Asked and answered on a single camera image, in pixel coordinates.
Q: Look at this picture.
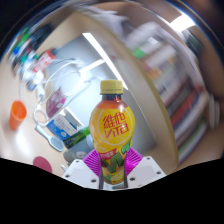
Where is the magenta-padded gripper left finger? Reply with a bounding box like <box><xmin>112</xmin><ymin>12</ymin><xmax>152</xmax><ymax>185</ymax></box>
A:
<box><xmin>62</xmin><ymin>147</ymin><xmax>103</xmax><ymax>190</ymax></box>

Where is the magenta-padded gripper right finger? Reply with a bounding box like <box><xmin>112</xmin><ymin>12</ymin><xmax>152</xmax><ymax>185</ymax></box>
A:
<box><xmin>122</xmin><ymin>147</ymin><xmax>167</xmax><ymax>190</ymax></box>

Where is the yellow drink bottle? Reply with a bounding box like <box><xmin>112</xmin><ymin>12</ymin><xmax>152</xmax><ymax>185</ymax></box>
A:
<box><xmin>88</xmin><ymin>79</ymin><xmax>136</xmax><ymax>186</ymax></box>

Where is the grey shaker bottle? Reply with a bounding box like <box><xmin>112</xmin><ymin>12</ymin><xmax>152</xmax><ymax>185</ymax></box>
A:
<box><xmin>63</xmin><ymin>138</ymin><xmax>95</xmax><ymax>166</ymax></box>

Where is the dark green bottle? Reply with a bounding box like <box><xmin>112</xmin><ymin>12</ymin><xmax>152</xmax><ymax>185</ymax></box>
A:
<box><xmin>63</xmin><ymin>125</ymin><xmax>92</xmax><ymax>149</ymax></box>

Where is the flat round red coaster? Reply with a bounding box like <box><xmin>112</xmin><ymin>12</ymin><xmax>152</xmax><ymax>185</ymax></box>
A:
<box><xmin>32</xmin><ymin>155</ymin><xmax>54</xmax><ymax>174</ymax></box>

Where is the white hairbrush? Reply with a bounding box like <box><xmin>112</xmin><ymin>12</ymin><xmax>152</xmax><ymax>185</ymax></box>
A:
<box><xmin>34</xmin><ymin>124</ymin><xmax>65</xmax><ymax>153</ymax></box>

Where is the blue and white carton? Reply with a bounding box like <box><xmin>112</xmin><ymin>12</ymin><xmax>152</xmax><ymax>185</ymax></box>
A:
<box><xmin>45</xmin><ymin>114</ymin><xmax>79</xmax><ymax>141</ymax></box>

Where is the pink pouch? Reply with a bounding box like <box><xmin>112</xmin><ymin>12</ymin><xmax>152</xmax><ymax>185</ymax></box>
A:
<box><xmin>45</xmin><ymin>87</ymin><xmax>68</xmax><ymax>118</ymax></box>

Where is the wooden shelf unit with books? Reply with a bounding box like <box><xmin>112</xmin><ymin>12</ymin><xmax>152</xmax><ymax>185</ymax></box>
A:
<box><xmin>76</xmin><ymin>0</ymin><xmax>224</xmax><ymax>168</ymax></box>

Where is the orange plastic cup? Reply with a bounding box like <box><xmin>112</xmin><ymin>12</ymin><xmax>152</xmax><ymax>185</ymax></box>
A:
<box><xmin>8</xmin><ymin>100</ymin><xmax>28</xmax><ymax>131</ymax></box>

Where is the red and white canister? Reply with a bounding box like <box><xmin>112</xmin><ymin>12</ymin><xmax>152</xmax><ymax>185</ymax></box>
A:
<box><xmin>31</xmin><ymin>49</ymin><xmax>58</xmax><ymax>74</ymax></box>

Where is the under-shelf light strip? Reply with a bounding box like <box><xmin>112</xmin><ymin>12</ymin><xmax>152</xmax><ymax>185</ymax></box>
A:
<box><xmin>82</xmin><ymin>32</ymin><xmax>129</xmax><ymax>91</ymax></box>

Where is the ceiling light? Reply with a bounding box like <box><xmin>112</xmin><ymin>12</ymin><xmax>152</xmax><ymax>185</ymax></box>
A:
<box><xmin>169</xmin><ymin>13</ymin><xmax>197</xmax><ymax>33</ymax></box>

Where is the white cable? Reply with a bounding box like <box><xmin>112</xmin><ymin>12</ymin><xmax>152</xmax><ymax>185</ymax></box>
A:
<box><xmin>19</xmin><ymin>58</ymin><xmax>101</xmax><ymax>128</ymax></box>

